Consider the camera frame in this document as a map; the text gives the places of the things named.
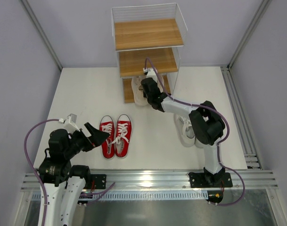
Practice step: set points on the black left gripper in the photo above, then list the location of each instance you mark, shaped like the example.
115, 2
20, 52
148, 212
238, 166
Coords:
87, 141

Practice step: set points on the aluminium mounting rail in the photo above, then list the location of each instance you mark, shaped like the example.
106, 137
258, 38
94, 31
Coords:
179, 179

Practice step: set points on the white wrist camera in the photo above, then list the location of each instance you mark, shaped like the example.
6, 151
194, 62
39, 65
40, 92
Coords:
69, 123
149, 72

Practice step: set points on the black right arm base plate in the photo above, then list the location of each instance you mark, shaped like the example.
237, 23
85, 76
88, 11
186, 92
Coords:
203, 180

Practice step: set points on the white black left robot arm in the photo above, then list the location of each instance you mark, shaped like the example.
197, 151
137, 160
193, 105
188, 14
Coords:
61, 182

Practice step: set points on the wooden wire shoe shelf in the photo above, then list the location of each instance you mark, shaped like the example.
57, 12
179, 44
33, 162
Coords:
146, 36

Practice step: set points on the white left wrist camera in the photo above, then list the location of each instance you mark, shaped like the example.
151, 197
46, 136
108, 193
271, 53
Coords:
69, 123

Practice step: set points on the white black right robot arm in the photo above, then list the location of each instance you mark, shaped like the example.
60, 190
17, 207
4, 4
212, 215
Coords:
205, 122

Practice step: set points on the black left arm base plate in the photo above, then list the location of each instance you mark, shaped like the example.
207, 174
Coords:
96, 181

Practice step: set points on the beige platform sneaker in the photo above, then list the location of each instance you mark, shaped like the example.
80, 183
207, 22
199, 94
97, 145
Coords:
160, 82
137, 89

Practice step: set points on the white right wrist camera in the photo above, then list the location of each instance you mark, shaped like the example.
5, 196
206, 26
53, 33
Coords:
149, 72

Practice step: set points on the white grey sneaker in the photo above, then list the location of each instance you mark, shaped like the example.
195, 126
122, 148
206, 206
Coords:
184, 130
198, 144

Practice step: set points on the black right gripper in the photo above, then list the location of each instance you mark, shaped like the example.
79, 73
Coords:
147, 88

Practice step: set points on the white slotted cable duct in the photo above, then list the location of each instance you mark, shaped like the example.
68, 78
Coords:
154, 195

